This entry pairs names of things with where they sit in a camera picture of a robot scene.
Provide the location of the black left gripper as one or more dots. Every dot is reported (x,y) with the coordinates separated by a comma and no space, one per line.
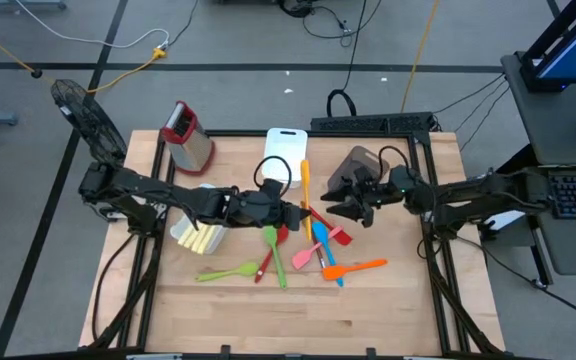
(255,207)

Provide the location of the grey computer desk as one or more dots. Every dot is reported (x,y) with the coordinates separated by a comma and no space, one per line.
(548,125)

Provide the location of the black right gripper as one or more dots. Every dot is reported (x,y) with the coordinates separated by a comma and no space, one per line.
(380,190)

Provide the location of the grey translucent plastic bin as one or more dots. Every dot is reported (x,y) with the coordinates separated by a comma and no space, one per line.
(353,162)

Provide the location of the black aluminium table frame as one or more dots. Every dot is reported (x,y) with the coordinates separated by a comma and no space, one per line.
(248,133)

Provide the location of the pink silicone spatula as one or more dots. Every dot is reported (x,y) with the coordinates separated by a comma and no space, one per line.
(300,260)

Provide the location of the small white cutlery tray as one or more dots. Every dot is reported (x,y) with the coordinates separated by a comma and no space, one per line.
(218,239)

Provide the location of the black floor fan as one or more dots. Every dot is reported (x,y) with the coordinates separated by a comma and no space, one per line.
(90,125)

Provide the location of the large white plastic bin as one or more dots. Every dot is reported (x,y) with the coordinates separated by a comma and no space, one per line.
(288,145)

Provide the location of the blue silicone spatula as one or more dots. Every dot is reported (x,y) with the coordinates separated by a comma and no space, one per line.
(321,232)

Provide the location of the light green silicone spoon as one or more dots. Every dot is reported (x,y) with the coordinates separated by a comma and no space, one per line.
(245,270)

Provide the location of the red silicone spoon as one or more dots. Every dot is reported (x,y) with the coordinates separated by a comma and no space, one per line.
(281,236)

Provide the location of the black perforated box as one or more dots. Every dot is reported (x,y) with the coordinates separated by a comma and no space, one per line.
(368,122)

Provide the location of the orange silicone spatula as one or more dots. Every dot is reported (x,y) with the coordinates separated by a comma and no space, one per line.
(335,272)

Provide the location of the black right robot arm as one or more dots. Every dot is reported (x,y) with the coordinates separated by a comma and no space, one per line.
(468,192)

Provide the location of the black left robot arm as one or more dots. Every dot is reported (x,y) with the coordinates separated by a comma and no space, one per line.
(168,192)

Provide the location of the steel box grater red trim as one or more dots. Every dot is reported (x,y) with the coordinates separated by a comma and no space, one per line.
(193,150)

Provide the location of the yellow silicone spatula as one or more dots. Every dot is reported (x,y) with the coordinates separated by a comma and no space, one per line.
(306,180)

